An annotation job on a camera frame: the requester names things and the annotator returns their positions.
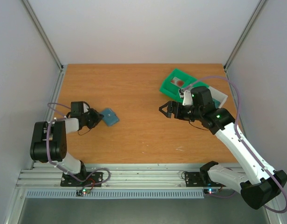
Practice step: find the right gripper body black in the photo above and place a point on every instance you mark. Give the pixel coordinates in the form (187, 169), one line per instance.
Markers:
(174, 110)

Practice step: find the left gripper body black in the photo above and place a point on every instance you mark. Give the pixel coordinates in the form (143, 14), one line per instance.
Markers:
(91, 120)

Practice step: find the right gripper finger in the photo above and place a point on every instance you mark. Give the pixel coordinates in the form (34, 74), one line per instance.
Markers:
(166, 111)
(168, 104)

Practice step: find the teal card holder wallet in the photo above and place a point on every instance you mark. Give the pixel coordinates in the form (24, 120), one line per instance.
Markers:
(109, 117)

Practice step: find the red circle card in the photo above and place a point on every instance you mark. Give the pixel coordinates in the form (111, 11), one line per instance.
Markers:
(177, 82)

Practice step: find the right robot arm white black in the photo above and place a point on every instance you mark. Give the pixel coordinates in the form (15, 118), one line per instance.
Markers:
(261, 182)

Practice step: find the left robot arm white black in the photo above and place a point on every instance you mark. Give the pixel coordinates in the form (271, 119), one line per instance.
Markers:
(49, 139)

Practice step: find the green plastic bin middle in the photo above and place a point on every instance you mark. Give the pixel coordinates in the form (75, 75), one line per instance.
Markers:
(188, 83)

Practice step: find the green plastic bin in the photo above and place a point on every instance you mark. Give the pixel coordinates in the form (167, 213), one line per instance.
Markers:
(169, 89)
(188, 83)

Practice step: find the green plastic bin far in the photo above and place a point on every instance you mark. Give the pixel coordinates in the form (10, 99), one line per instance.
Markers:
(169, 89)

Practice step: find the white plastic bin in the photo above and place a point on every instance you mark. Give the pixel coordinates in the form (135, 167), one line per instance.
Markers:
(218, 97)

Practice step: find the left small circuit board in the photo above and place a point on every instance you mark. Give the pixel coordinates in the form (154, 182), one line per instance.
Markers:
(82, 192)

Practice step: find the small circuit board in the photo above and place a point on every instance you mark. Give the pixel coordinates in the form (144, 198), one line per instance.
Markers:
(211, 191)
(82, 192)

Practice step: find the right small circuit board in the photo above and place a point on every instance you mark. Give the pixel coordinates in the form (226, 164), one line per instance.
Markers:
(211, 191)

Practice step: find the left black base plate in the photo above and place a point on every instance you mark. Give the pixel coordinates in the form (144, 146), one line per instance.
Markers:
(69, 181)

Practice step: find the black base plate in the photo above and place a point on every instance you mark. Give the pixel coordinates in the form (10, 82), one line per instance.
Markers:
(196, 179)
(69, 181)

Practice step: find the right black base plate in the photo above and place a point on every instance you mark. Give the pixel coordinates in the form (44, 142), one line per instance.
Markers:
(196, 179)

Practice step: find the aluminium rail base frame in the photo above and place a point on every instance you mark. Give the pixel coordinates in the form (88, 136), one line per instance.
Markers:
(144, 150)

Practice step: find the left aluminium corner post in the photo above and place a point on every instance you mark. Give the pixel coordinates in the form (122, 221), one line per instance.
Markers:
(41, 32)

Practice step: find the aluminium corner post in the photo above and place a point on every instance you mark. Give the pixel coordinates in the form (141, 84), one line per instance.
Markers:
(246, 30)
(41, 32)

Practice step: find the right aluminium corner post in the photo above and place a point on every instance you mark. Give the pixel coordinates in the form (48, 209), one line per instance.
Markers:
(246, 30)

